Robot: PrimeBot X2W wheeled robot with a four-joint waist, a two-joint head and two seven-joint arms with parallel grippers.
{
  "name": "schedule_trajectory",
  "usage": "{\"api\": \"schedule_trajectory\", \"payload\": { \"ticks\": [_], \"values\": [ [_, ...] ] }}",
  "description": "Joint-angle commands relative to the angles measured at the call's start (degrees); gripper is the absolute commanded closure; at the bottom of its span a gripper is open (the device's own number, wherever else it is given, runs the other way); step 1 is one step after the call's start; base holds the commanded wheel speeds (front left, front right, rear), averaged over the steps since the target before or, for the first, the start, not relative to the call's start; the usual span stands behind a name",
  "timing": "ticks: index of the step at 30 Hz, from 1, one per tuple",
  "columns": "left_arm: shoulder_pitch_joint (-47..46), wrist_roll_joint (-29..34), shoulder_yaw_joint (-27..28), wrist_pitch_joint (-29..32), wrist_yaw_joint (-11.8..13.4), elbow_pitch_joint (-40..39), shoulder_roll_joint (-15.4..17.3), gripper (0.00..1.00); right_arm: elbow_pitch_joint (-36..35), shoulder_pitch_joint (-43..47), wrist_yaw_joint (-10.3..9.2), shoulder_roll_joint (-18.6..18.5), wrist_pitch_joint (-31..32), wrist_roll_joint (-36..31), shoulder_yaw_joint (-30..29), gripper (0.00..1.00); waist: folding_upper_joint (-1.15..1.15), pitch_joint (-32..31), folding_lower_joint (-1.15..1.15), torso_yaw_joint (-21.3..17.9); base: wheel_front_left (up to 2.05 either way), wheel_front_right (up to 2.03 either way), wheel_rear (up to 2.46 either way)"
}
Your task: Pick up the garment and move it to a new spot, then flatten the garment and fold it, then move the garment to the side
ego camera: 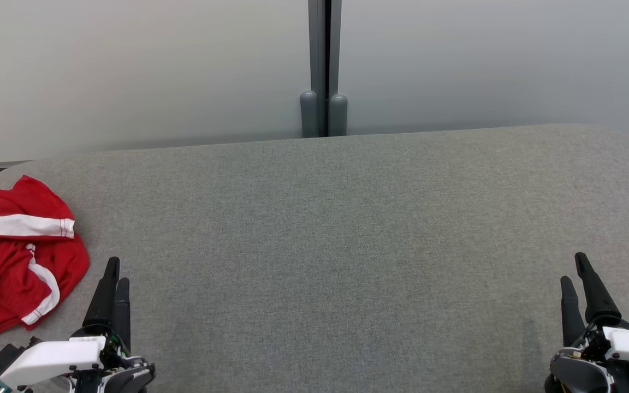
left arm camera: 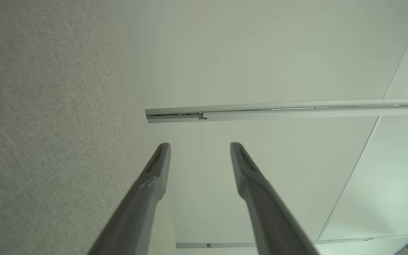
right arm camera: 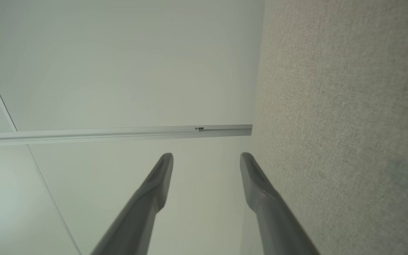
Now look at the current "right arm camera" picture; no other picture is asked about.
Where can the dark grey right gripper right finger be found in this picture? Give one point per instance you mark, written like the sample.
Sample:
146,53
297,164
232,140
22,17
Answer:
275,223

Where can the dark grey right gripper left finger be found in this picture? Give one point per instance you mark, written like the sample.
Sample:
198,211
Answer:
136,219

